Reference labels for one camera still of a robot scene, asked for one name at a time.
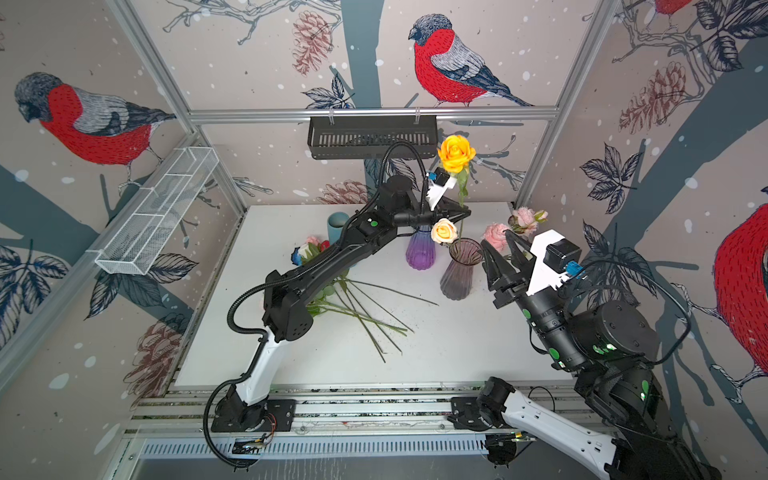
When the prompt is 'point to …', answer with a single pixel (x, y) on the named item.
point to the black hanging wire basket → (369, 136)
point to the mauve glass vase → (456, 281)
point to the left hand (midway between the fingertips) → (469, 210)
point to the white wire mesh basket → (156, 210)
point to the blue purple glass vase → (421, 251)
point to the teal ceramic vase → (335, 222)
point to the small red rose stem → (325, 244)
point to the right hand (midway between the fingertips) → (486, 241)
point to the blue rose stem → (296, 258)
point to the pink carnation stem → (523, 220)
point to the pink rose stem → (313, 242)
